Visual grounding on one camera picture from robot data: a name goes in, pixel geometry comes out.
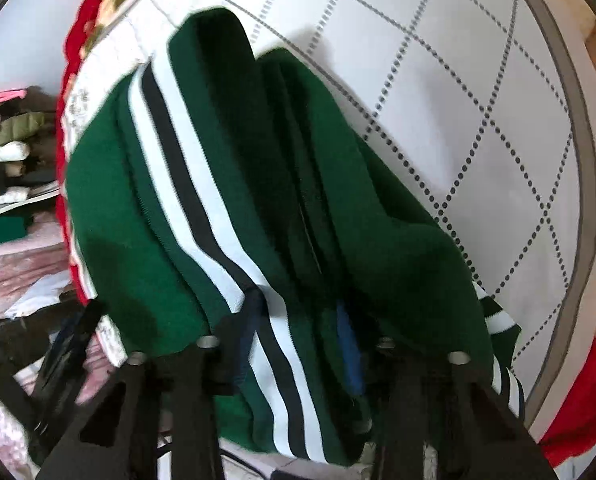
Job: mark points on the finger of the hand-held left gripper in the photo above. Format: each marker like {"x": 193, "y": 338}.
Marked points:
{"x": 70, "y": 340}
{"x": 3, "y": 375}

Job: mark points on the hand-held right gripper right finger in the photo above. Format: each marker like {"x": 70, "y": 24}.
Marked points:
{"x": 350, "y": 355}

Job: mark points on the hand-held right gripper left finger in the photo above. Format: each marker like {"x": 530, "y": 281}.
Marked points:
{"x": 249, "y": 312}

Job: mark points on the green varsity jacket white sleeves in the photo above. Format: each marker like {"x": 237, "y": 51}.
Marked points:
{"x": 403, "y": 260}

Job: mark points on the pile of folded clothes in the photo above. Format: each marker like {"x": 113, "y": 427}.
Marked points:
{"x": 13, "y": 125}

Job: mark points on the pink bedsheet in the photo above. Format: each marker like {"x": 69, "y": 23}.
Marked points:
{"x": 8, "y": 280}

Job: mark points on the white quilted mat grey border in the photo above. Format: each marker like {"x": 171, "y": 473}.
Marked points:
{"x": 478, "y": 110}

